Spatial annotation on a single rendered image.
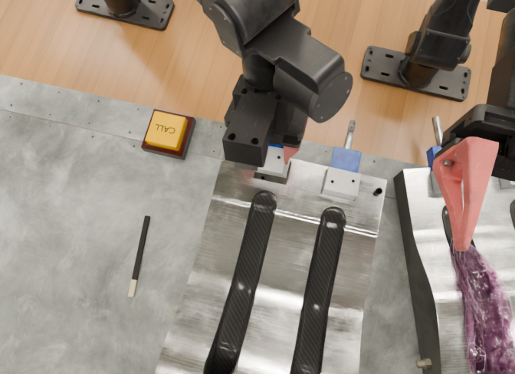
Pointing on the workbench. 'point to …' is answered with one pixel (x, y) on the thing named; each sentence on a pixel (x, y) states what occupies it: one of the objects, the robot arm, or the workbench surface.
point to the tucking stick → (139, 257)
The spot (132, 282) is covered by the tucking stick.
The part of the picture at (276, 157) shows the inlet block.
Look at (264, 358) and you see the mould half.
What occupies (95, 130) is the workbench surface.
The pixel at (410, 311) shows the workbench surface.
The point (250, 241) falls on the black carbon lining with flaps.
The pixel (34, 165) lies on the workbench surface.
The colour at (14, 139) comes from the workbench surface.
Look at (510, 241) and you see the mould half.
